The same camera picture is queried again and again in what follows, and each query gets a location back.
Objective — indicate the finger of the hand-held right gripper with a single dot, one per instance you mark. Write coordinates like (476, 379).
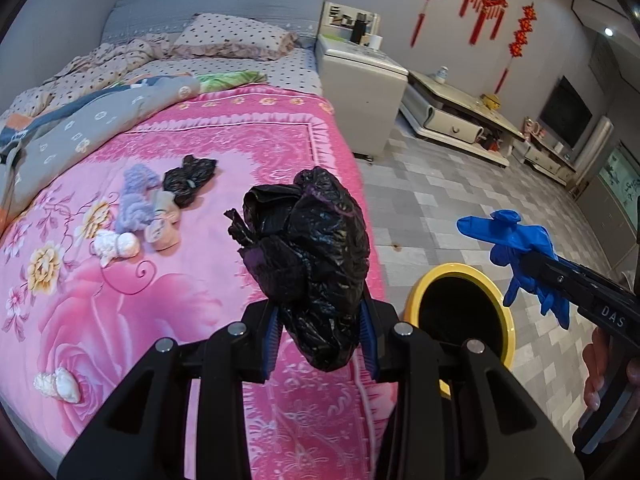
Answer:
(555, 275)

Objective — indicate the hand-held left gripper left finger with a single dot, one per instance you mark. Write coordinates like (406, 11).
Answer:
(272, 332)

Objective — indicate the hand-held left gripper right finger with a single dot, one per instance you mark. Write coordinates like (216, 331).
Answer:
(367, 337)

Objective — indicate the blue rubber glove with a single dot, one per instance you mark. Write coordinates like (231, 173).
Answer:
(530, 240)

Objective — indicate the large black plastic bag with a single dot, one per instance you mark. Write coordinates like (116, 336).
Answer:
(310, 260)

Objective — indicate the yellow trash bin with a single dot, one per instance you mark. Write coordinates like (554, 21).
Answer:
(450, 269)

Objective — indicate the light blue fuzzy sock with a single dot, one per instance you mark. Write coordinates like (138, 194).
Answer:
(132, 212)
(142, 179)

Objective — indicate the person's right hand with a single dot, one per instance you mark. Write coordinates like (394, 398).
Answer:
(602, 370)

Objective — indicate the white standing air conditioner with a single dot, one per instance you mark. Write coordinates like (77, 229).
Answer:
(599, 140)

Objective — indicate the beige sock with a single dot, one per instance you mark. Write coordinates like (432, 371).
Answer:
(165, 232)

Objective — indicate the pink toy figure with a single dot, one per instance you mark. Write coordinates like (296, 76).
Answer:
(534, 127)

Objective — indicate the black television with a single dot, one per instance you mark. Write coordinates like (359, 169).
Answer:
(565, 112)

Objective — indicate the grey sock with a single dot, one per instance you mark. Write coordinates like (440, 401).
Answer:
(164, 203)

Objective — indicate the small black plastic bag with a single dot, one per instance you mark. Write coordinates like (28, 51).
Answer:
(190, 180)

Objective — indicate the white crumpled tissue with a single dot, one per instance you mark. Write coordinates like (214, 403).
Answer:
(57, 385)
(117, 247)

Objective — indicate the cream coffee table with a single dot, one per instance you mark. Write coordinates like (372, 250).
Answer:
(450, 100)

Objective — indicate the pink floral blanket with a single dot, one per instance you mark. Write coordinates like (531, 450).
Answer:
(225, 125)

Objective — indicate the cream nightstand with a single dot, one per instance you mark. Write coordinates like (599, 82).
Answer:
(360, 95)

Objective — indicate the green floral cloth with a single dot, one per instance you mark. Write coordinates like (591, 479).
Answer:
(230, 80)

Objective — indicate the polka dot bed sheet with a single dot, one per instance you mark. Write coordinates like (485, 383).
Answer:
(295, 70)

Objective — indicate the grey floral quilt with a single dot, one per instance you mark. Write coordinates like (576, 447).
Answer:
(100, 115)

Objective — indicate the white cup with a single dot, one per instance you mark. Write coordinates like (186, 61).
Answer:
(375, 41)

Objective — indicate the polka dot pillow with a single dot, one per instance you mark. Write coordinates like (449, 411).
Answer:
(235, 35)

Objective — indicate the black thermos bottle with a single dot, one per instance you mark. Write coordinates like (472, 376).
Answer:
(358, 27)

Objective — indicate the cream polka dot duvet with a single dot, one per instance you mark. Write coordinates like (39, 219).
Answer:
(100, 60)

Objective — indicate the grey upholstered bed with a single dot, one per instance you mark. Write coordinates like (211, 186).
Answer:
(225, 0)

